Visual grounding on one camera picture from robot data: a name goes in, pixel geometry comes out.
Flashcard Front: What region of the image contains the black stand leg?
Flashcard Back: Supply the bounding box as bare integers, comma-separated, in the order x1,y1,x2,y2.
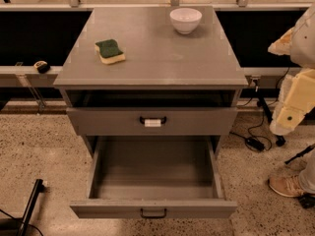
16,179,44,236
250,77,285,147

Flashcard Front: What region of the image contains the metal bracket left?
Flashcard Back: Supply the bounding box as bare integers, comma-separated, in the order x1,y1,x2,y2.
15,62,46,113

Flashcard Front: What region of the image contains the small black yellow device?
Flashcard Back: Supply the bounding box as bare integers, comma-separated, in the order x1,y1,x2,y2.
33,61,50,74

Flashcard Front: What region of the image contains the grey trouser leg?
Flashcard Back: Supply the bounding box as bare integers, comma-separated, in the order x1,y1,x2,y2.
298,152,315,194

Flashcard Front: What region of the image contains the white ceramic bowl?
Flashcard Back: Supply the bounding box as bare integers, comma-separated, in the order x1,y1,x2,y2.
169,8,203,34

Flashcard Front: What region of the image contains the grey drawer cabinet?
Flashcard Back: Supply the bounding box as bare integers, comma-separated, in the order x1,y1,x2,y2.
54,7,246,151

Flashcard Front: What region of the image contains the black stand leg left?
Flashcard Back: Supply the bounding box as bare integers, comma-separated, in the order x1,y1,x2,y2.
16,179,44,236

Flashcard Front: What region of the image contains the black stand leg right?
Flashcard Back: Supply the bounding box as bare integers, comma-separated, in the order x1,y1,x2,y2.
250,77,285,147

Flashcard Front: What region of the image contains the tan sneaker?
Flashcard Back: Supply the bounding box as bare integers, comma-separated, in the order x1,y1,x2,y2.
268,175,305,198

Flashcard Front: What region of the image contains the green yellow sponge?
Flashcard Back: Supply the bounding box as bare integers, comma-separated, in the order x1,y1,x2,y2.
94,39,125,65

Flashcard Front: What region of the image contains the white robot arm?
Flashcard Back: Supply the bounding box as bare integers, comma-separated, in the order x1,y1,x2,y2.
268,4,315,136

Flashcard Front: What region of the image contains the black power adapter with cable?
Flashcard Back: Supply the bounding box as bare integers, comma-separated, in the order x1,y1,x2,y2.
229,67,291,153

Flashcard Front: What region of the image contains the grey top drawer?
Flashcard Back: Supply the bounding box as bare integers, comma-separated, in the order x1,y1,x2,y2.
67,107,237,136

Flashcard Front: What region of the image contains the grey drawer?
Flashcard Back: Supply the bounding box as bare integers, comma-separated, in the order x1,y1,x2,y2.
71,137,237,219
67,107,237,136

